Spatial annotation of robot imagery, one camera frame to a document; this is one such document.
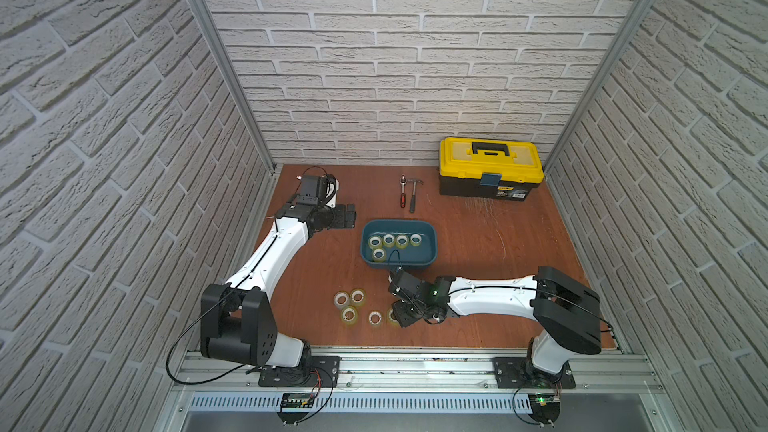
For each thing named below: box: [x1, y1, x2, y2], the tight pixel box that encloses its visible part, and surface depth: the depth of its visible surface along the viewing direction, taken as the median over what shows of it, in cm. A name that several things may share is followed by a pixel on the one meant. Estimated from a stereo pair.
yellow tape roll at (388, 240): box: [383, 234, 395, 248], surface depth 99 cm
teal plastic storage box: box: [360, 218, 438, 267], surface depth 99 cm
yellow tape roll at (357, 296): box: [350, 288, 366, 305], surface depth 87 cm
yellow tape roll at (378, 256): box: [372, 248, 386, 263], surface depth 96 cm
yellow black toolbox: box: [439, 137, 545, 202], surface depth 102 cm
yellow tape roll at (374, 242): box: [368, 236, 382, 249], surface depth 99 cm
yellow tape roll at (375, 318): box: [368, 310, 382, 326], surface depth 83 cm
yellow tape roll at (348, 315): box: [340, 305, 358, 325], surface depth 85 cm
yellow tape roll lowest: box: [395, 235, 409, 250], surface depth 99 cm
